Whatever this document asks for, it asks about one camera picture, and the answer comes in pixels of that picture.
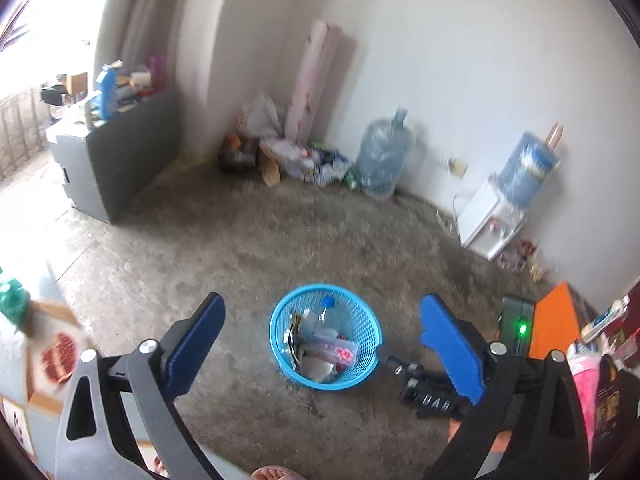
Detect clear plastic bag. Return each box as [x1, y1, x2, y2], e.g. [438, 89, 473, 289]
[303, 336, 359, 368]

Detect blue spray bottle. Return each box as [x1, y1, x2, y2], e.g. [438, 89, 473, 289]
[96, 65, 118, 120]

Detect orange box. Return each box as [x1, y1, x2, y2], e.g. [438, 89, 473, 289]
[528, 282, 585, 360]

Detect clear Pepsi plastic bottle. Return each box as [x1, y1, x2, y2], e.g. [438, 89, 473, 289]
[300, 296, 338, 337]

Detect floor trash pile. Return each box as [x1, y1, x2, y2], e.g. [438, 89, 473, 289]
[217, 91, 358, 190]

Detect right hand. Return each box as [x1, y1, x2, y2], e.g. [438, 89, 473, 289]
[446, 416, 511, 456]

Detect green plastic bag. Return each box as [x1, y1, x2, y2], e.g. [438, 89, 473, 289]
[0, 272, 30, 330]

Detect fruit pattern tablecloth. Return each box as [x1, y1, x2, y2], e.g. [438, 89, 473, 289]
[1, 294, 91, 479]

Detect large empty water jug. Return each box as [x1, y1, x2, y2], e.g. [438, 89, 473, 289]
[355, 108, 414, 200]

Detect grey cabinet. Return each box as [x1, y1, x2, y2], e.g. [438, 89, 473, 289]
[46, 89, 181, 224]

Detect blue mesh trash basket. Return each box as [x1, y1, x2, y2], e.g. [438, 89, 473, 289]
[269, 284, 383, 391]

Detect blue jug on dispenser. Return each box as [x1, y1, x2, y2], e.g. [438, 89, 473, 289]
[497, 132, 558, 209]

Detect pink rolled mat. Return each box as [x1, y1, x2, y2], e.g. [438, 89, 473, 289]
[284, 21, 343, 144]

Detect white water dispenser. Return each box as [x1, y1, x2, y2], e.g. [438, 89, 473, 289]
[457, 174, 526, 261]

